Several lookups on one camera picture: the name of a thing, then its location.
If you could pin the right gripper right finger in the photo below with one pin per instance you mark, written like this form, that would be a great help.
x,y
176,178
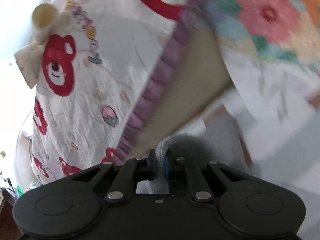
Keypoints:
x,y
185,177

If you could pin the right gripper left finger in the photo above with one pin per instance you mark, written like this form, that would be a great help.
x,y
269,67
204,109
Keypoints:
x,y
131,173

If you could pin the grey knit sweater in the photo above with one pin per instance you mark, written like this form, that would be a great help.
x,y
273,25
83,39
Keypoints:
x,y
219,142

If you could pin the cream mattress side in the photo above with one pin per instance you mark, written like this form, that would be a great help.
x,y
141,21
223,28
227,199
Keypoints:
x,y
200,78

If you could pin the white red bear quilt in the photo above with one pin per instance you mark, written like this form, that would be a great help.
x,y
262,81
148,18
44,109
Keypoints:
x,y
102,72

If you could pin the checkered bed sheet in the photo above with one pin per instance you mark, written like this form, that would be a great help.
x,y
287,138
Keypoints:
x,y
285,151

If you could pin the colourful floral quilt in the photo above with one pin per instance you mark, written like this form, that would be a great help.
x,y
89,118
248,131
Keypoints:
x,y
271,51

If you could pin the cream fabric bow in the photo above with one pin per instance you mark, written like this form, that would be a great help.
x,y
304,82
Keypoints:
x,y
47,19

